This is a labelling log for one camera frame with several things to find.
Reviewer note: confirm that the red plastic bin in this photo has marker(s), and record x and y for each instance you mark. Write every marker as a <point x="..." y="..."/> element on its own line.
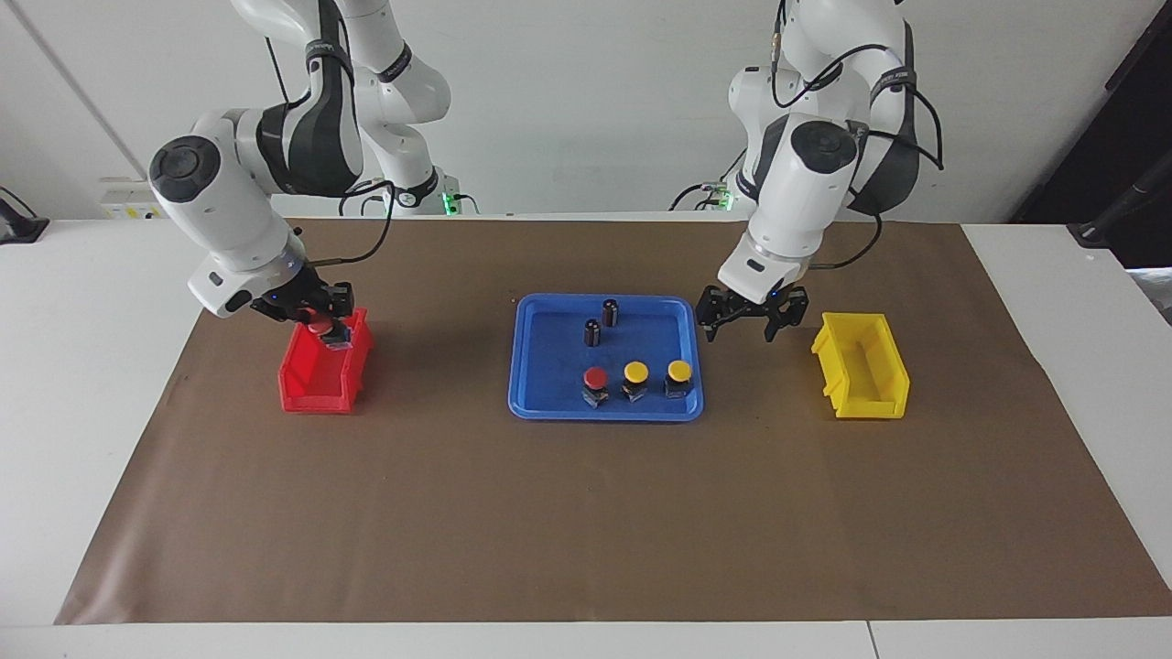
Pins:
<point x="316" y="398"/>

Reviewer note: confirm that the red push button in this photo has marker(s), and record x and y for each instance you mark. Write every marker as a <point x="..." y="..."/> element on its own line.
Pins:
<point x="595" y="377"/>
<point x="320" y="327"/>

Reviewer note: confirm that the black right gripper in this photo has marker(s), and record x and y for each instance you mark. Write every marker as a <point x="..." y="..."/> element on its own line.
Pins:
<point x="307" y="297"/>

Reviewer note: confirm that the yellow plastic bin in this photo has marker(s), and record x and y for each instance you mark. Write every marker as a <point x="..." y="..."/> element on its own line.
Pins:
<point x="870" y="407"/>

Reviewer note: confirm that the brown paper table mat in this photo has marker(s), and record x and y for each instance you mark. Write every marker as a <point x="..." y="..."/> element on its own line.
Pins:
<point x="586" y="513"/>

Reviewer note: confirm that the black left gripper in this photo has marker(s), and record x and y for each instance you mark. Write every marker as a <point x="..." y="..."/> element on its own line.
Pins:
<point x="751" y="308"/>

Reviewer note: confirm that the blue plastic tray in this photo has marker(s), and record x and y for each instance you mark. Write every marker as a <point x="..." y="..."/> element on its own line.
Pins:
<point x="558" y="366"/>

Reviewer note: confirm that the black desk clamp device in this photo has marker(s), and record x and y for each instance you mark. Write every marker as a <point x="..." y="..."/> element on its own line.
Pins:
<point x="18" y="229"/>

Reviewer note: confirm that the white power strip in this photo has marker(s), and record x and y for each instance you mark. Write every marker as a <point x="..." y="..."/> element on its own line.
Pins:
<point x="128" y="199"/>

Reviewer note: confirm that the black cylindrical capacitor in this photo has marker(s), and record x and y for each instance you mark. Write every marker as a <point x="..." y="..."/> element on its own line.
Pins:
<point x="611" y="313"/>
<point x="592" y="333"/>

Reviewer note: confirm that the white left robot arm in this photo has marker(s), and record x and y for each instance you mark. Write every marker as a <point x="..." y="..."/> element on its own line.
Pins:
<point x="806" y="201"/>

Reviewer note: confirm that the yellow push button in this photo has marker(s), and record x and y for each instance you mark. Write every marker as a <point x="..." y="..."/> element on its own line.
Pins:
<point x="635" y="371"/>
<point x="678" y="370"/>

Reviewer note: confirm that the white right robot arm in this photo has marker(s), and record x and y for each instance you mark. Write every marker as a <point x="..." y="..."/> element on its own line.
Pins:
<point x="220" y="210"/>

